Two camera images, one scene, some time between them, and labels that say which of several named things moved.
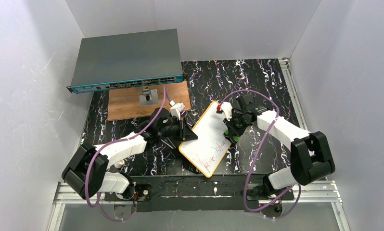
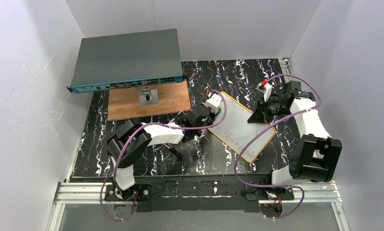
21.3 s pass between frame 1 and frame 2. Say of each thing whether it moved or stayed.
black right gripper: moved
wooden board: stayed
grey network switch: stayed
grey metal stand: stayed
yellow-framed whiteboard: moved
